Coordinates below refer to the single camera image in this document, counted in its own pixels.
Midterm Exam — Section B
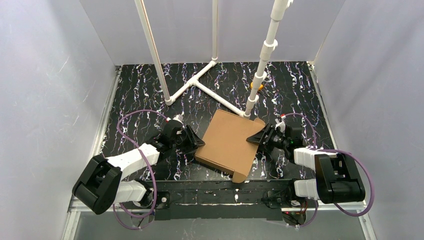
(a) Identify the brown cardboard box sheet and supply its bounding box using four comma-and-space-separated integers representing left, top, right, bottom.
195, 109, 266, 184

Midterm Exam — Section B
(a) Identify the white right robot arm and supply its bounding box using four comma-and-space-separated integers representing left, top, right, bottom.
246, 123, 366, 204

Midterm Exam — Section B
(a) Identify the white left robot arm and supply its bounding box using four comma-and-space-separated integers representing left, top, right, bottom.
72, 119, 205, 215

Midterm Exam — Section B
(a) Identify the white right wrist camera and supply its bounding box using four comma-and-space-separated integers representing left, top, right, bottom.
275, 116, 286, 134

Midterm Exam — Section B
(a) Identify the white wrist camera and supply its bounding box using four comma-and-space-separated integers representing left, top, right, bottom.
275, 116, 286, 134
172, 114, 184, 124

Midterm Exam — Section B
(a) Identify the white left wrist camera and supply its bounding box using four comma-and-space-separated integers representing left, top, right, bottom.
172, 114, 184, 124

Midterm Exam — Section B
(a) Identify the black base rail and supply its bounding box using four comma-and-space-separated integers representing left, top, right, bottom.
154, 179, 304, 221

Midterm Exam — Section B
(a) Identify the white PVC pipe frame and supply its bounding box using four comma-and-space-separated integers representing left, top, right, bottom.
164, 0, 296, 119

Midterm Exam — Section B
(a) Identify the white wooden corner post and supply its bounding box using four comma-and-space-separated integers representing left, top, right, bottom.
134, 0, 173, 106

